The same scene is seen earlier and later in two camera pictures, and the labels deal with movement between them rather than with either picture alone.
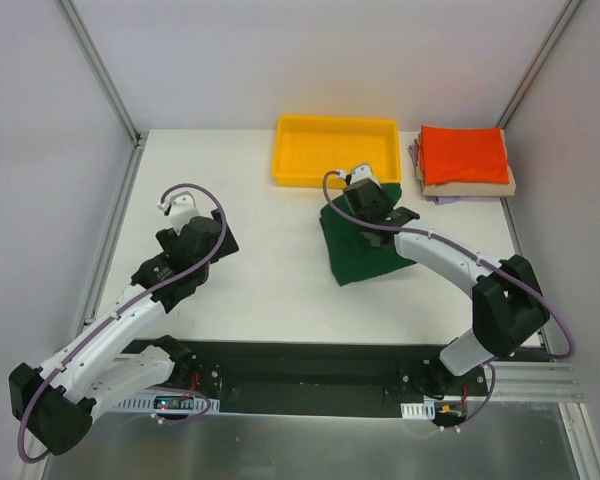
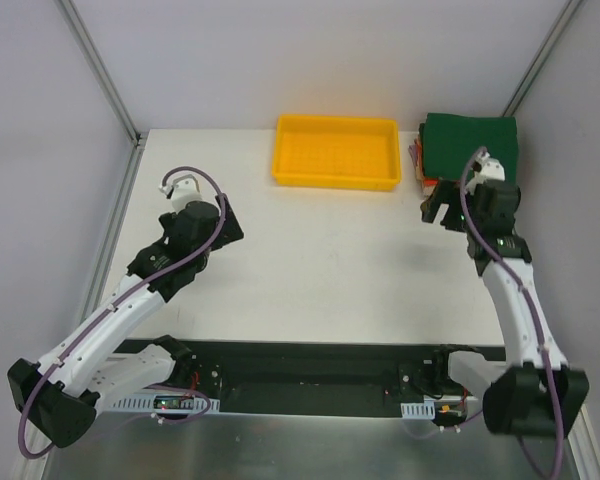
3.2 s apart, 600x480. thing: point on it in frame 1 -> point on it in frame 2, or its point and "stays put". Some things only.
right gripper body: (368, 198) -> (447, 201)
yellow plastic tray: (307, 147) stays put
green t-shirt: (354, 259) -> (448, 142)
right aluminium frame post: (540, 60) stays put
